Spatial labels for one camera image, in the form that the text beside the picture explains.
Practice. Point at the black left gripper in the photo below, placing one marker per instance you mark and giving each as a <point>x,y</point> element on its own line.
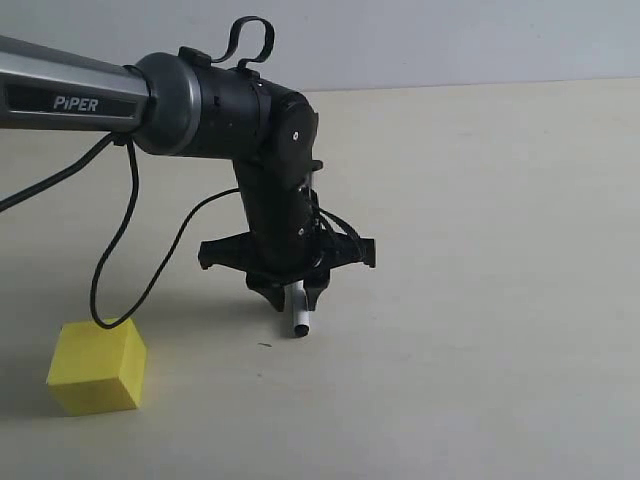
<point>287,252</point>

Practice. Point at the black white marker pen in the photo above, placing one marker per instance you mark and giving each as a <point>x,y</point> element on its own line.
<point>299,310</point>

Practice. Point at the yellow cube block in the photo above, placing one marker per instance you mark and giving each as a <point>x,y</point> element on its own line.
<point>95,370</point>

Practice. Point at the black silver Piper robot arm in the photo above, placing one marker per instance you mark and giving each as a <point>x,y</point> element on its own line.
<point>187,105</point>

